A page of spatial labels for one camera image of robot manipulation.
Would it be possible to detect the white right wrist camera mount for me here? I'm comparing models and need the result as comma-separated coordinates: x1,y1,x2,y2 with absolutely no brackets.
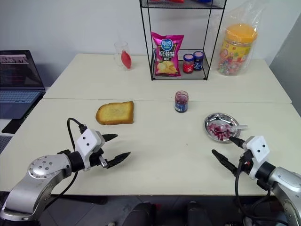
244,135,270,180

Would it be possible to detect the orange lid candy jar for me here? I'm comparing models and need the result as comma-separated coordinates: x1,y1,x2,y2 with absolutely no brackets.
217,23,258,77

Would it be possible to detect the clear drinking glass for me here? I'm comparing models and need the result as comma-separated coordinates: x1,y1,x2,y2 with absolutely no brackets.
113,41,130,68

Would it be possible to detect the clear plastic spoon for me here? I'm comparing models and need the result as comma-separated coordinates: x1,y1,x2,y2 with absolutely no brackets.
214,123,248,134

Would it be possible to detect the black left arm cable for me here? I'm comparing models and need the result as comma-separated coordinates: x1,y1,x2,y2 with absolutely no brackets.
35,117,87,219

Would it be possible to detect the round metal plate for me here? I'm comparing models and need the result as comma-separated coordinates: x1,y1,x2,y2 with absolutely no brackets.
203,113,241,143

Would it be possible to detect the blue lid jar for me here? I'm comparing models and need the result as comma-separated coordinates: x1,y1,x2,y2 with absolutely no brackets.
193,50,204,72

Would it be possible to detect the slice of toast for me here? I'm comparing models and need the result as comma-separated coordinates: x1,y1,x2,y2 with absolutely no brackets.
95,100,135,126

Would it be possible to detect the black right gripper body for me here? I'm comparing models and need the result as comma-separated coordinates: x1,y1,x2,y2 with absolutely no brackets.
238,140,254,176

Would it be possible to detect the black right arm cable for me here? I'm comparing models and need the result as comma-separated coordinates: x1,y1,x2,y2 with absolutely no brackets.
234,150,290,226

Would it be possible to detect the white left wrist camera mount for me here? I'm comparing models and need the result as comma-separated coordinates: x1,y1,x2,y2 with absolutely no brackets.
75,128,106,170

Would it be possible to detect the dark rounded shape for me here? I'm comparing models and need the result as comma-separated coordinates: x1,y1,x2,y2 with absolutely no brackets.
186,201,213,226
121,202,156,226

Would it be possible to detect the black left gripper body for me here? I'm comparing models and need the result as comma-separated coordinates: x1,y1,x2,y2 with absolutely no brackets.
88,134,111,169

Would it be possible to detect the pink potato chips bag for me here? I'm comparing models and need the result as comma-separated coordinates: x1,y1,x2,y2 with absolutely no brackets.
150,31,185,78

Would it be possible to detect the open glass jam jar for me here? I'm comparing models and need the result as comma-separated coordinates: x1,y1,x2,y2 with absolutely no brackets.
174,90,190,113

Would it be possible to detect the red lid jar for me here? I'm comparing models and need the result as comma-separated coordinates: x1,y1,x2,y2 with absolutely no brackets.
182,53,194,74

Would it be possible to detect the black flat pad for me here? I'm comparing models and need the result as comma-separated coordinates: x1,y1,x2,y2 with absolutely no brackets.
1,118,24,135

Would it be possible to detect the red-stained residue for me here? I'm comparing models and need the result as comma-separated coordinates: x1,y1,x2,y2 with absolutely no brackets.
206,122,233,142

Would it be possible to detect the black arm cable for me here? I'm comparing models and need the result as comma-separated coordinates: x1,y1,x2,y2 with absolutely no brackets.
234,150,290,226
35,117,87,219

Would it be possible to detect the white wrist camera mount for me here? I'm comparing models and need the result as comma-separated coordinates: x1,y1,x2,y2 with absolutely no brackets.
244,135,270,180
75,128,106,170

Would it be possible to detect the open black laptop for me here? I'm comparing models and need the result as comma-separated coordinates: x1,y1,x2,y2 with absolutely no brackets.
0,49,46,121

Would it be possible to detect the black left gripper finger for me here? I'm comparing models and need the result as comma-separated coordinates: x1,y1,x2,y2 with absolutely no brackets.
104,152,132,169
101,133,119,143

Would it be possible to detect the candy jar in plastic bag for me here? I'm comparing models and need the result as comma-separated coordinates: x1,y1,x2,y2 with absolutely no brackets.
210,8,262,77

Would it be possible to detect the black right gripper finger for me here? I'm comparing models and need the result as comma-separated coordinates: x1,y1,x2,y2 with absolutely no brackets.
229,136,246,149
211,149,239,176

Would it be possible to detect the black wire shelf rack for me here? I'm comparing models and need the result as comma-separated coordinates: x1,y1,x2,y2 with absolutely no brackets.
139,0,227,81

